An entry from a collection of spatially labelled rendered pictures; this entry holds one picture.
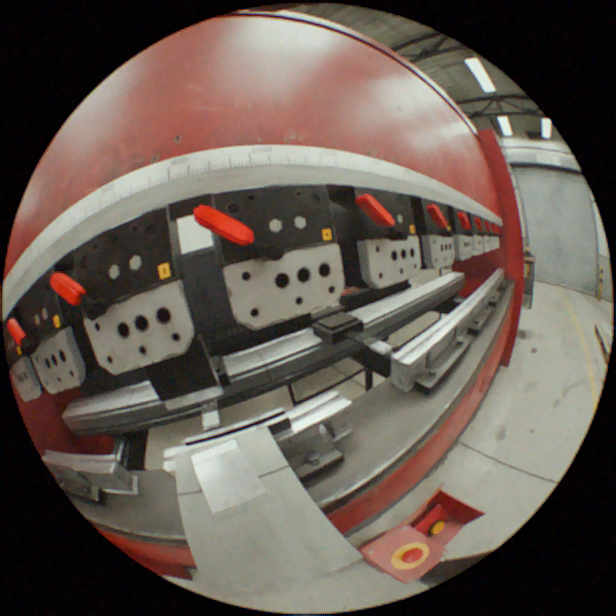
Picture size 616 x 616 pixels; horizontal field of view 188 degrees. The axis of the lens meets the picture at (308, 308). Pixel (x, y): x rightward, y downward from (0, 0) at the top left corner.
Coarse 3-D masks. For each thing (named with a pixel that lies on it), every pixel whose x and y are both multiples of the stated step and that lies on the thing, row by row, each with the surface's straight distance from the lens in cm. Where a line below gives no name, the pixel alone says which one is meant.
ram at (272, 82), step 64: (128, 64) 62; (192, 64) 46; (256, 64) 45; (320, 64) 55; (384, 64) 93; (64, 128) 53; (128, 128) 35; (192, 128) 30; (256, 128) 30; (320, 128) 35; (384, 128) 49; (448, 128) 106; (64, 192) 36; (192, 192) 25; (64, 256) 32
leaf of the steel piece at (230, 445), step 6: (222, 444) 36; (228, 444) 35; (234, 444) 35; (210, 450) 36; (216, 450) 36; (222, 450) 35; (228, 450) 35; (192, 456) 37; (198, 456) 36; (204, 456) 36; (210, 456) 35; (216, 456) 35; (198, 462) 36
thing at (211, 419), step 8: (216, 360) 54; (216, 368) 51; (224, 368) 52; (224, 376) 50; (224, 384) 51; (208, 400) 46; (216, 400) 46; (208, 408) 44; (216, 408) 43; (208, 416) 42; (216, 416) 41; (208, 424) 40; (216, 424) 39
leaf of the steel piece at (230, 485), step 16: (208, 464) 34; (224, 464) 33; (240, 464) 32; (208, 480) 33; (224, 480) 32; (240, 480) 31; (256, 480) 30; (208, 496) 32; (224, 496) 30; (240, 496) 30; (256, 496) 26; (224, 512) 28; (240, 512) 29
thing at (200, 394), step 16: (192, 352) 28; (144, 368) 31; (160, 368) 30; (176, 368) 29; (192, 368) 29; (208, 368) 29; (160, 384) 31; (176, 384) 31; (192, 384) 30; (208, 384) 30; (160, 400) 33; (176, 400) 33; (192, 400) 33
